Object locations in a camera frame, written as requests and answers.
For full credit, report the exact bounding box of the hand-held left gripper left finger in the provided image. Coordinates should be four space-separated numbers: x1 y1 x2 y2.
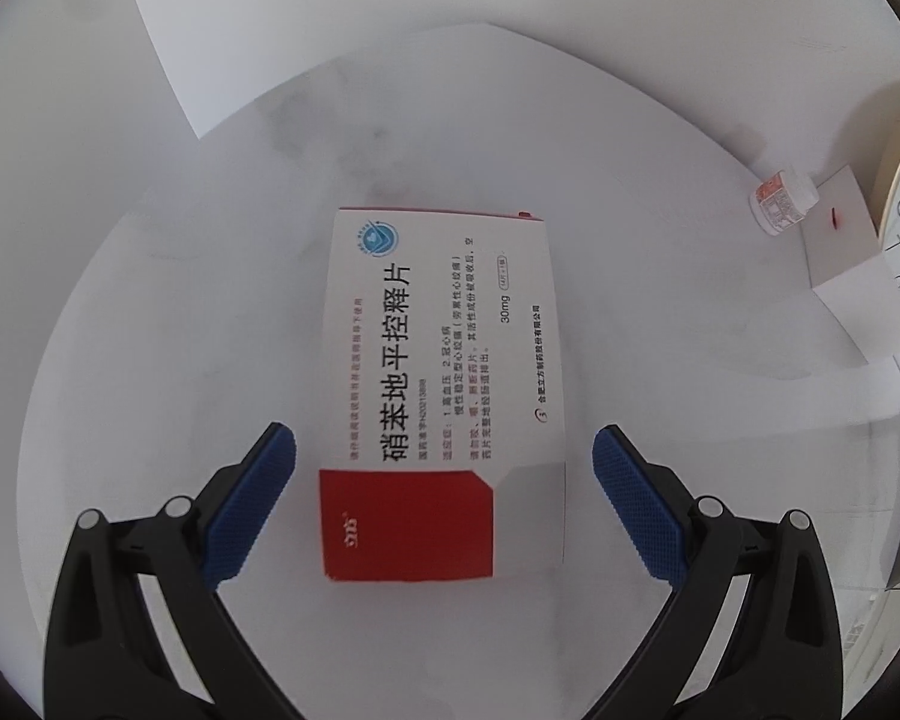
41 422 297 720

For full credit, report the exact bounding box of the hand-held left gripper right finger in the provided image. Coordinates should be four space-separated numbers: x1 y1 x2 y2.
591 424 848 720

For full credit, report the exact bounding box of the red and white medicine box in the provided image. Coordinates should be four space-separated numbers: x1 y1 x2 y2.
318 205 568 583

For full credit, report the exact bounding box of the white cardboard block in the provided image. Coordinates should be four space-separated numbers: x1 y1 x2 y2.
798 165 900 362

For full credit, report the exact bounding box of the small white pill bottle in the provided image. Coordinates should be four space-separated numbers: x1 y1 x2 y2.
749 170 821 236

